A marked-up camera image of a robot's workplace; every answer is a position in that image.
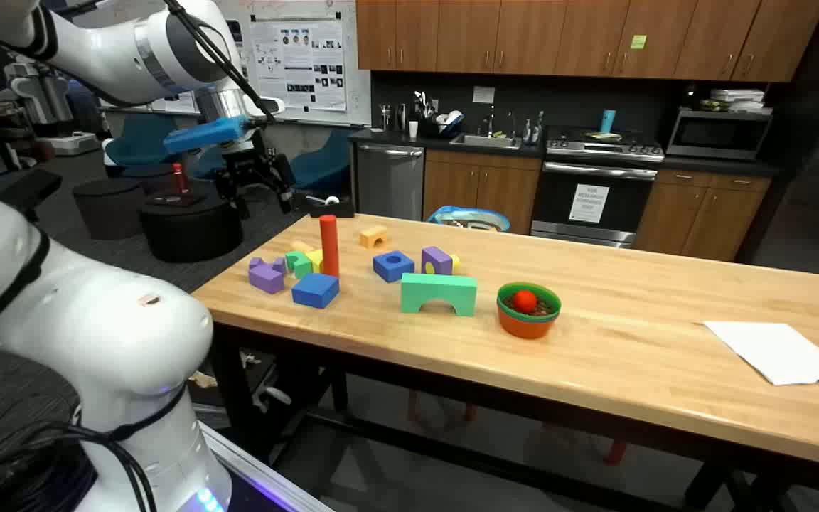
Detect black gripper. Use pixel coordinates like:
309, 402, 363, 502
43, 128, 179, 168
216, 146, 299, 217

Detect orange cylinder block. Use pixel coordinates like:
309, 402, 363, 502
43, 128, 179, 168
318, 215, 344, 279

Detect white robot base platform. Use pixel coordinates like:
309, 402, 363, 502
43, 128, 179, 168
195, 424, 336, 512

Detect yellow triangle block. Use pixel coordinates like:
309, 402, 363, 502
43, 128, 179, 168
296, 243, 328, 274

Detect small green arch block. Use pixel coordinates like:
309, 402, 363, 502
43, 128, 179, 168
283, 249, 318, 281

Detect purple rectangular block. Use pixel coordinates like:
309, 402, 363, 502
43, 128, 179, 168
245, 262, 291, 297

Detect blue solid foam block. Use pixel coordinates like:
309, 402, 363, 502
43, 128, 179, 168
291, 270, 343, 314

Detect blue block with hole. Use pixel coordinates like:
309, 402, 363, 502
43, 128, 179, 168
371, 249, 419, 284

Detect teal arch block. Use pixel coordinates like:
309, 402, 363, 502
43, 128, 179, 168
398, 270, 482, 318

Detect black round ottoman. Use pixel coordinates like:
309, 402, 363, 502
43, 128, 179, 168
136, 188, 245, 264

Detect small orange-yellow cube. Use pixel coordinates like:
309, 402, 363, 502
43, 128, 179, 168
360, 226, 394, 253

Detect red bottle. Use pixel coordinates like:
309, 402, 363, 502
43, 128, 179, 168
169, 159, 191, 203

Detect steel dishwasher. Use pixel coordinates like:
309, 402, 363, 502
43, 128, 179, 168
355, 139, 428, 223

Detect white poster board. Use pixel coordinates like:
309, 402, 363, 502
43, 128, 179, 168
215, 0, 377, 128

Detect blue lounge chair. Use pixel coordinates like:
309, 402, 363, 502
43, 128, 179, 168
107, 111, 185, 180

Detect grey round ottoman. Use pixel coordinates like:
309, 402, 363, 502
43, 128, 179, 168
73, 178, 149, 243

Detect dark kettle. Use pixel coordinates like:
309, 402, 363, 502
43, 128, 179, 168
429, 108, 468, 142

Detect wide wooden base cabinet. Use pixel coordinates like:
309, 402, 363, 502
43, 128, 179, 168
422, 148, 546, 236

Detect steel kitchen sink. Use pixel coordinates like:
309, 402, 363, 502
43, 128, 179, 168
448, 131, 529, 155

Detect red ball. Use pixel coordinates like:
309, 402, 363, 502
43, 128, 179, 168
509, 289, 542, 317

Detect orange bowl green rim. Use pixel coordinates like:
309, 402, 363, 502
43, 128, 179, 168
495, 279, 563, 341

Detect white paper sign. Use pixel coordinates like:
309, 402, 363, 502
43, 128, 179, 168
566, 182, 611, 227

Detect steel kitchen oven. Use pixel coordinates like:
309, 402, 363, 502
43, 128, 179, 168
529, 131, 668, 252

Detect narrow wooden base cabinet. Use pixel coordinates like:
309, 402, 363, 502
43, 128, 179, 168
634, 168, 778, 264

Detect steel microwave oven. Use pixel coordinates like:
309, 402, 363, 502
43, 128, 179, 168
664, 105, 778, 163

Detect stack of white plates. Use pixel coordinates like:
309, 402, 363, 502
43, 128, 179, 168
710, 87, 769, 114

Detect white paper sheet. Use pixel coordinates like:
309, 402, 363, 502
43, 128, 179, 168
704, 318, 819, 390

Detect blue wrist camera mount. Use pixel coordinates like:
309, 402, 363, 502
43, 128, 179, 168
159, 114, 250, 159

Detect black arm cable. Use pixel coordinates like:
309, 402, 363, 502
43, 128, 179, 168
162, 0, 279, 125

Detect black table frame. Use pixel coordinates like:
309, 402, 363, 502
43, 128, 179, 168
209, 321, 819, 512

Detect wooden wall cabinets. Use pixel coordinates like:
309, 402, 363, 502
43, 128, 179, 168
353, 0, 819, 87

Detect black base cable bundle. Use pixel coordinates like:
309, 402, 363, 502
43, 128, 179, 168
0, 388, 162, 512

